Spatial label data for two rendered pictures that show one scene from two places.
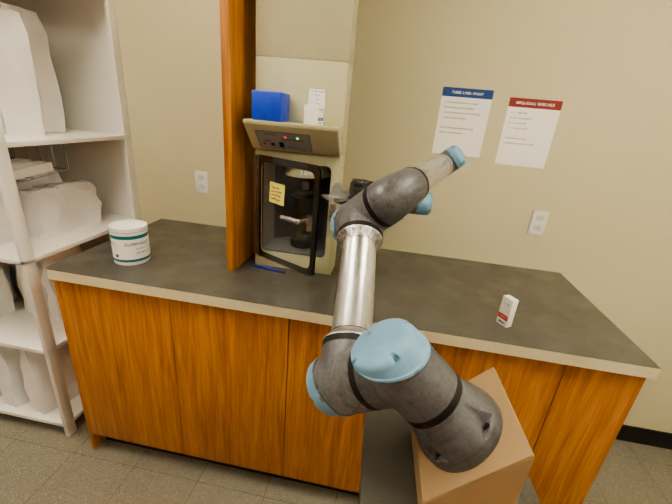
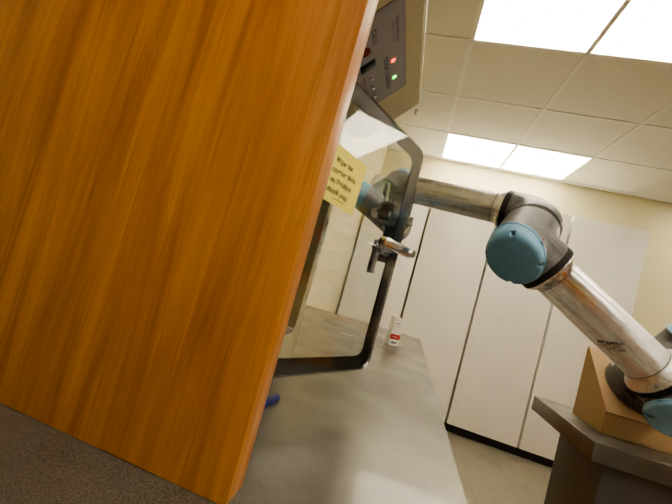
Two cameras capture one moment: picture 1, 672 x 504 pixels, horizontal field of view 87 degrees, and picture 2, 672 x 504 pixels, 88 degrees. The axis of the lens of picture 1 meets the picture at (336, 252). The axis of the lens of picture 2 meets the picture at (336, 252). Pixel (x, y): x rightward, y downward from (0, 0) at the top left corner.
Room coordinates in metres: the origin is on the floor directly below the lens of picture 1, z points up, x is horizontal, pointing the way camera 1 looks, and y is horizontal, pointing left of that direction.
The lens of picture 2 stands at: (1.21, 0.70, 1.14)
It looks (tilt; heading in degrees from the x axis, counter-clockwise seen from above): 3 degrees up; 275
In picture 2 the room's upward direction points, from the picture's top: 15 degrees clockwise
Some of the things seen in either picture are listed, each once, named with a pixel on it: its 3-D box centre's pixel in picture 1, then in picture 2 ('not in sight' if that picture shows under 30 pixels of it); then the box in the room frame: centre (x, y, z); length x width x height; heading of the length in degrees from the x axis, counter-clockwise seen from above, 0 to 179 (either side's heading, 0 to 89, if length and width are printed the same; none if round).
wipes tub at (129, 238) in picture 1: (130, 241); not in sight; (1.28, 0.81, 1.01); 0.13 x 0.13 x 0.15
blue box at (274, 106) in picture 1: (271, 106); not in sight; (1.27, 0.26, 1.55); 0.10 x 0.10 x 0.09; 83
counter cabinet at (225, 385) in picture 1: (327, 363); not in sight; (1.36, -0.01, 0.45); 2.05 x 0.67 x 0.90; 83
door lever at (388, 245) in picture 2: (294, 218); (388, 246); (1.18, 0.15, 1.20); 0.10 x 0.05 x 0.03; 55
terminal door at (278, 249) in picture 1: (285, 215); (345, 238); (1.24, 0.20, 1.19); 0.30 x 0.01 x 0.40; 55
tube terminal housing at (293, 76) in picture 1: (304, 170); not in sight; (1.44, 0.16, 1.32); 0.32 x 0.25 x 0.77; 83
